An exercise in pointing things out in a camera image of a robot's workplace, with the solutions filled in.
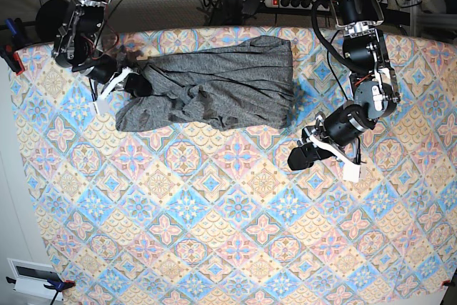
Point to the red clamp bottom right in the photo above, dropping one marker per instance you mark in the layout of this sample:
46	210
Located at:
448	283

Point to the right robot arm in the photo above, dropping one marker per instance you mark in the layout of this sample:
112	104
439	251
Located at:
76	46

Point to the grey t-shirt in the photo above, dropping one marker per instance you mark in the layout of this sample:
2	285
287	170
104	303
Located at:
232	87

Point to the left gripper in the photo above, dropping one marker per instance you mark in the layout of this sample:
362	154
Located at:
329	135

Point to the red black clamp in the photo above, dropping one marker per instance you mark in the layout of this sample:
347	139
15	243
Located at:
11	57

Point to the blue clamp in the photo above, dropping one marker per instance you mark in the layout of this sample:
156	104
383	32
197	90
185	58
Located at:
16	27

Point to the white power strip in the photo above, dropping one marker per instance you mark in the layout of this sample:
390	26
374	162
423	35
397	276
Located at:
289	4

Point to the patterned tablecloth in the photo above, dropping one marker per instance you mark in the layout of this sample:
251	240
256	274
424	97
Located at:
187	214

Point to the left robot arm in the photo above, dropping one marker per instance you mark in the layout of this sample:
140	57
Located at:
373	85

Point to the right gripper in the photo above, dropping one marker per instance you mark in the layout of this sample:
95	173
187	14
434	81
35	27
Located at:
106	74

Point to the white wall box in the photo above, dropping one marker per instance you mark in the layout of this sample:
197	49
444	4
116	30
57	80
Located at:
31	277

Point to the round black stool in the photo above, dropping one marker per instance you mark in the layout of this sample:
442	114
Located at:
50	18

